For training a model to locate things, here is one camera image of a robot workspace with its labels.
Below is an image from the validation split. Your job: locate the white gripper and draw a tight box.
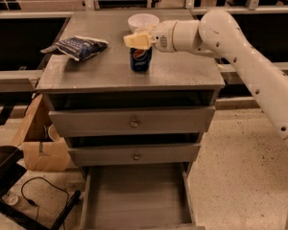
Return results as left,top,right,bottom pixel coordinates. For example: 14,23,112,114
124,20,178,53

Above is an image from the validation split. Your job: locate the blue pepsi can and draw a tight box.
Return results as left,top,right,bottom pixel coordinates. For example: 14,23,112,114
130,48,152,72

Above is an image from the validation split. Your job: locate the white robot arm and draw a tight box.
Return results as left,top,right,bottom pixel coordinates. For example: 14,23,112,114
124,10,288,147

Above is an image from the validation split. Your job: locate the grey top drawer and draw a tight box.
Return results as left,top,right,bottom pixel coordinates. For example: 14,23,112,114
49,106,215,138

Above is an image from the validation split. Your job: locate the grey wooden drawer cabinet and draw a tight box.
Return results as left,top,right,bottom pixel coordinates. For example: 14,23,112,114
36,9,226,230

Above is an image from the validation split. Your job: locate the grey middle drawer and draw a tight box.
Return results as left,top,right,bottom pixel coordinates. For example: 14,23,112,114
68,144,201,167

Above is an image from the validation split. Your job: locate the grey open bottom drawer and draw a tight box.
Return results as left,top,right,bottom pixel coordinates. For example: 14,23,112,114
80,163,205,230

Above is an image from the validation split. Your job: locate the white ceramic bowl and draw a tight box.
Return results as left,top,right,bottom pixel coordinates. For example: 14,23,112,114
128,13,159,33

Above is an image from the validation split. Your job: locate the blue chip bag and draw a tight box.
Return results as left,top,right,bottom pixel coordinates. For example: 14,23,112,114
41,36,108,61

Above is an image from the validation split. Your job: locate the brown cardboard box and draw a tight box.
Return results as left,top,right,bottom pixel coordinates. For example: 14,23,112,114
12,95,74,172

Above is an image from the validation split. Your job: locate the small round floor disc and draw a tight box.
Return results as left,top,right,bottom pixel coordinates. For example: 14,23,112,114
4,194,19,206

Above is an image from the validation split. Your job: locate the black cable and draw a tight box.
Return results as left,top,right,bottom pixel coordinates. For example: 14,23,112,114
20,176,71,222

